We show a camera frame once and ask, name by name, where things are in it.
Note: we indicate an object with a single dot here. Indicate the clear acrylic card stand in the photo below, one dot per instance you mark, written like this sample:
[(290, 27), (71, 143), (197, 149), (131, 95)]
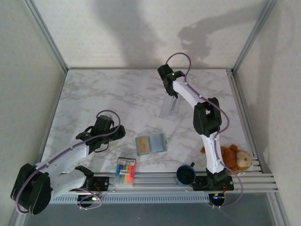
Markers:
[(167, 110)]

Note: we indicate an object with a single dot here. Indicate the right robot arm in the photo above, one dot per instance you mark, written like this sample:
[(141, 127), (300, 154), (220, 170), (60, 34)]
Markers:
[(185, 91)]

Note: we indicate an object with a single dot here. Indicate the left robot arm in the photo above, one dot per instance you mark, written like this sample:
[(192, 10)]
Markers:
[(65, 157)]

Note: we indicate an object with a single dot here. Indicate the coloured marker pack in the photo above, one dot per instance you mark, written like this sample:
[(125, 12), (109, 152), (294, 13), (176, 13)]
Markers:
[(125, 171)]

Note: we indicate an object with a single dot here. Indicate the aluminium table edge rails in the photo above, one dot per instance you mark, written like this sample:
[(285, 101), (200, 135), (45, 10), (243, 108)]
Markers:
[(155, 182)]

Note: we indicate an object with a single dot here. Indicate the dark blue mug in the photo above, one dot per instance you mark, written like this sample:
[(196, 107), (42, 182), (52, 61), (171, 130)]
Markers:
[(185, 175)]

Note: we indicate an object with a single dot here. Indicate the brown teddy bear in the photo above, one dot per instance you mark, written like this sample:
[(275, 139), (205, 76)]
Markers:
[(235, 157)]

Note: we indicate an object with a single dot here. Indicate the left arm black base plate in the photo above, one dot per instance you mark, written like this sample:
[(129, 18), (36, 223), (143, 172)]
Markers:
[(101, 183)]

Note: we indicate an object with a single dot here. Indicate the aluminium side rail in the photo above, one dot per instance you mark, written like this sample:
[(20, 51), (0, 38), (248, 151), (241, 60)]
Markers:
[(237, 99)]

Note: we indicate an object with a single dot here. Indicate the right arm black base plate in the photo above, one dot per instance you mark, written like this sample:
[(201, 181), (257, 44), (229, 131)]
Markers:
[(200, 183)]

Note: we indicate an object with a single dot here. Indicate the aluminium frame post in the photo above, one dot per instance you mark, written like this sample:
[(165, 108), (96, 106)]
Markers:
[(254, 35), (47, 37)]

